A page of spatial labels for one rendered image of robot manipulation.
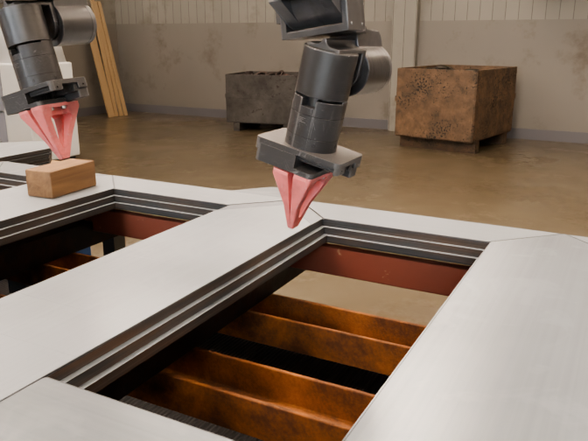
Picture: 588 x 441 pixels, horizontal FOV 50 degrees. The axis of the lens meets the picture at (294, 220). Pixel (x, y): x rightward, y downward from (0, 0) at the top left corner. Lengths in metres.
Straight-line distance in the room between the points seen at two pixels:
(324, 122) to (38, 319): 0.36
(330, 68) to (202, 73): 8.79
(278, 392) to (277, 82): 6.98
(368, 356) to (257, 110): 7.00
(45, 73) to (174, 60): 8.83
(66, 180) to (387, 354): 0.67
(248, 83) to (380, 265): 6.91
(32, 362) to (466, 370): 0.39
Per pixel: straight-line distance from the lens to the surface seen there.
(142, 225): 1.25
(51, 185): 1.22
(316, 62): 0.65
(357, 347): 0.92
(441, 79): 6.56
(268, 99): 7.77
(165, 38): 9.80
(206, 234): 0.95
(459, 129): 6.51
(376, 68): 0.72
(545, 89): 7.66
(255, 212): 1.06
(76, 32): 0.97
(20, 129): 6.02
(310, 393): 0.82
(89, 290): 0.78
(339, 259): 1.03
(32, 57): 0.91
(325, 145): 0.67
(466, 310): 0.71
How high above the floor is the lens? 1.13
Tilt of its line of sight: 16 degrees down
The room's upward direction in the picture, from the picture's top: straight up
